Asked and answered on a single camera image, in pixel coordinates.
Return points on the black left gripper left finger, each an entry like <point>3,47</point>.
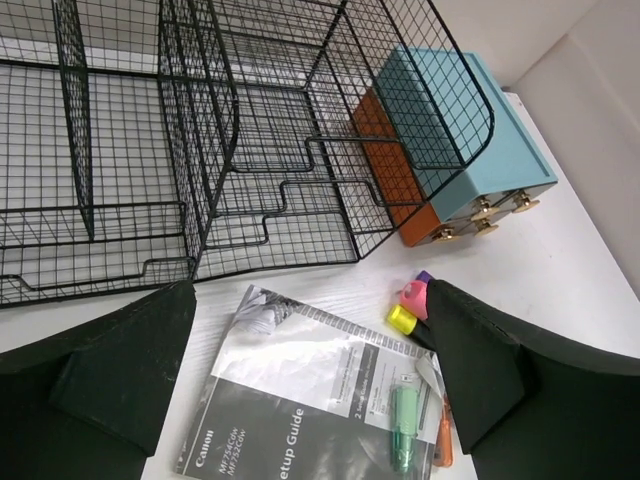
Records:
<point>90,402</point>

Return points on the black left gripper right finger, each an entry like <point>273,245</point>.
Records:
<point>529,403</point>

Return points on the blue and orange drawer box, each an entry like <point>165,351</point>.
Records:
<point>449,153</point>

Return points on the yellow highlighter marker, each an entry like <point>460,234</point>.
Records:
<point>411,327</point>

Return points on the pink highlighter marker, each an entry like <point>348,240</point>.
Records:
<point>413,298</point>

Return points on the purple highlighter marker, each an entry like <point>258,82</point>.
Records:
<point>424,277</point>

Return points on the black wire mesh organizer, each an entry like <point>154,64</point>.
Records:
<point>148,142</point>

